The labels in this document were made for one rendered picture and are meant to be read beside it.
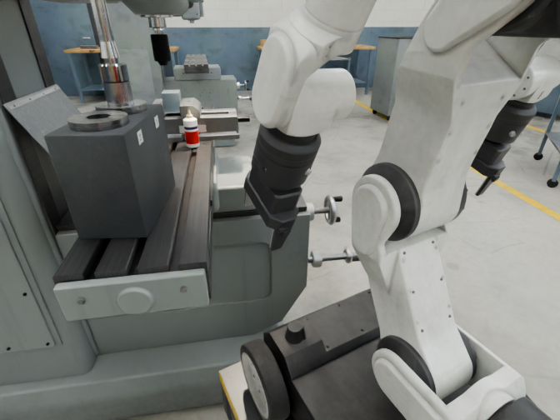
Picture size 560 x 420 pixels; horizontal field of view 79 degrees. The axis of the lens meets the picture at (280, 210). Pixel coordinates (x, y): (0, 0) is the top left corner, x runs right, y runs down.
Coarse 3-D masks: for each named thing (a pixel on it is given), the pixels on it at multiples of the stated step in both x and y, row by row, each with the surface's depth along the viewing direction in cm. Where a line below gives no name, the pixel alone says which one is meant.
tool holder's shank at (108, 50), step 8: (96, 0) 55; (104, 0) 56; (96, 8) 55; (104, 8) 56; (96, 16) 56; (104, 16) 56; (96, 24) 57; (104, 24) 57; (104, 32) 57; (104, 40) 58; (112, 40) 58; (104, 48) 58; (112, 48) 58; (104, 56) 58; (112, 56) 59
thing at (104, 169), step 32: (64, 128) 53; (96, 128) 52; (128, 128) 53; (160, 128) 68; (64, 160) 52; (96, 160) 52; (128, 160) 53; (160, 160) 68; (64, 192) 55; (96, 192) 55; (128, 192) 55; (160, 192) 67; (96, 224) 58; (128, 224) 58
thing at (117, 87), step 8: (104, 72) 59; (112, 72) 59; (120, 72) 60; (104, 80) 60; (112, 80) 60; (120, 80) 60; (128, 80) 62; (104, 88) 61; (112, 88) 60; (120, 88) 61; (128, 88) 62; (112, 96) 61; (120, 96) 61; (128, 96) 62; (112, 104) 62; (120, 104) 62; (128, 104) 63
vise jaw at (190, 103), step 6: (186, 102) 107; (192, 102) 107; (198, 102) 113; (180, 108) 104; (186, 108) 104; (192, 108) 105; (198, 108) 106; (186, 114) 105; (192, 114) 105; (198, 114) 106
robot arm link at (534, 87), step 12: (540, 60) 59; (552, 60) 60; (528, 72) 57; (540, 72) 58; (552, 72) 60; (528, 84) 58; (540, 84) 59; (552, 84) 62; (516, 96) 60; (528, 96) 61; (540, 96) 62; (504, 108) 64; (516, 108) 64; (528, 108) 64; (504, 120) 65; (516, 120) 64; (528, 120) 65
